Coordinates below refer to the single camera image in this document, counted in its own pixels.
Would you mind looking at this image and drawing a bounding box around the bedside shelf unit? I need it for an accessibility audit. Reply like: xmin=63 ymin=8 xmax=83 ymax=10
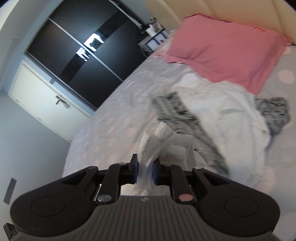
xmin=138 ymin=19 xmax=169 ymax=53

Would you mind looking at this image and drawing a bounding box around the pink pillow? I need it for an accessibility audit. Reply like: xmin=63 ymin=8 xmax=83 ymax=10
xmin=166 ymin=14 xmax=292 ymax=95

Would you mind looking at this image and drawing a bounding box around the black sliding wardrobe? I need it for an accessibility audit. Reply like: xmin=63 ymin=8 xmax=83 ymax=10
xmin=27 ymin=1 xmax=145 ymax=109

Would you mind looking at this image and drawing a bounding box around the grey black-striped garment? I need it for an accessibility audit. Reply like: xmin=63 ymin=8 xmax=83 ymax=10
xmin=152 ymin=92 xmax=290 ymax=176

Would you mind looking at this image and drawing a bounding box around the beige upholstered headboard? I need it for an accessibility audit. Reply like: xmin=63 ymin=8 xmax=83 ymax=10
xmin=145 ymin=0 xmax=295 ymax=43

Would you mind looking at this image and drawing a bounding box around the grey pink-dotted bedspread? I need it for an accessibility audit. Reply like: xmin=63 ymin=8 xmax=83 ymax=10
xmin=63 ymin=40 xmax=295 ymax=240

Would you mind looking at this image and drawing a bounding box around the white door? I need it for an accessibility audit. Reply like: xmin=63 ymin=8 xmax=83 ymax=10
xmin=9 ymin=61 xmax=90 ymax=142

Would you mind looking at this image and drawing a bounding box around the grey wall switch plate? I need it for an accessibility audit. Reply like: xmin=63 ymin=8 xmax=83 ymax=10
xmin=4 ymin=178 xmax=16 ymax=205

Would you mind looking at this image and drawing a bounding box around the white textured garment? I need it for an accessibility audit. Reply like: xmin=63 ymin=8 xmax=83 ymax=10
xmin=121 ymin=73 xmax=270 ymax=196

